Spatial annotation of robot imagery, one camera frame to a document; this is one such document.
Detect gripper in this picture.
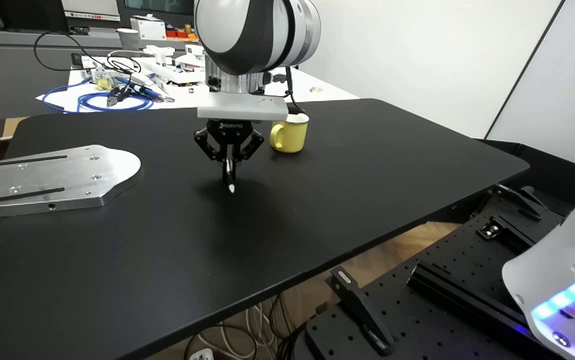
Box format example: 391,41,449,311
193,119,265,185

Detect black pen with white tip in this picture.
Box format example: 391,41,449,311
224,157,236,195

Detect white paper cup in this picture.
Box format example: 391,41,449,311
115,27,140,51

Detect yellow mug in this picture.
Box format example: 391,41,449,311
269,113,310,154

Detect heap of white plastic parts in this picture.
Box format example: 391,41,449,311
132,43,207,90

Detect row of coloured blocks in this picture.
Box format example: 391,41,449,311
165,23,199,41

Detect black pliers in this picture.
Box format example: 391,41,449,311
106,84,134,108

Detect white box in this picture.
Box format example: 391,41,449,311
130,14,168,42

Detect monitor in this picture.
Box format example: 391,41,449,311
116,0,196,29

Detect aluminium mounting plate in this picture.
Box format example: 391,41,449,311
0,144,143,221

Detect black clamp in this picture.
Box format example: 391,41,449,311
325,265,398,357
489,183,544,222

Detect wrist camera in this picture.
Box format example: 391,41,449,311
197,94,289,122

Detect blue cable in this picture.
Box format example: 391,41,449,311
41,76,155,113

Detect bundle of white cables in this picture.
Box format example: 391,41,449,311
187,295,281,360

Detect black cable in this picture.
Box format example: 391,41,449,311
33,30,143,77

